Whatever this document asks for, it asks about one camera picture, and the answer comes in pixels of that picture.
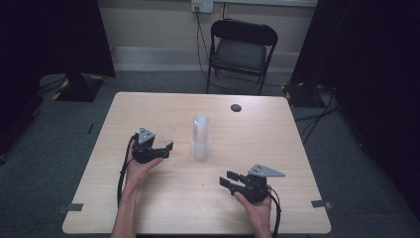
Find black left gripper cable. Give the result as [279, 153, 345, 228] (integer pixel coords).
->
[116, 132, 140, 210]

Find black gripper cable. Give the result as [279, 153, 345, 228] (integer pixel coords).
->
[116, 132, 140, 210]
[266, 187, 282, 238]

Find stack of clear plastic cups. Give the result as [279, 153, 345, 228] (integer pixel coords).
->
[189, 113, 213, 162]

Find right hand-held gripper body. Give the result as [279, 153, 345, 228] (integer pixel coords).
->
[235, 163, 286, 204]

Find white wall socket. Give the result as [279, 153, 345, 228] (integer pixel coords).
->
[191, 0, 215, 15]

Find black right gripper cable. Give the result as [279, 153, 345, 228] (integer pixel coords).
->
[266, 187, 282, 238]

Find black wall socket cable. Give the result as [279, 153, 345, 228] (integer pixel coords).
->
[194, 6, 214, 82]

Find black curtain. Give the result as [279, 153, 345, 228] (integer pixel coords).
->
[0, 0, 117, 157]
[289, 0, 420, 221]

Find person's right hand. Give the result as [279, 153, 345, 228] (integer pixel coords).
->
[233, 185, 273, 232]

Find black floor cables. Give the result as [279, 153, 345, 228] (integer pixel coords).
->
[293, 84, 341, 146]

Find black folding chair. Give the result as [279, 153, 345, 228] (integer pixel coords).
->
[205, 18, 279, 96]

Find grey tape strip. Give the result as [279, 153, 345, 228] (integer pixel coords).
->
[56, 202, 84, 214]
[310, 199, 333, 210]

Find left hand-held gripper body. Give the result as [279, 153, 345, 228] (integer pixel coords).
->
[131, 127, 170, 165]

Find black stand base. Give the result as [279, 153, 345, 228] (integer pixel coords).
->
[52, 72, 106, 103]
[281, 80, 327, 109]

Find person's left hand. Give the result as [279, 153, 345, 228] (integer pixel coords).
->
[126, 142, 164, 194]

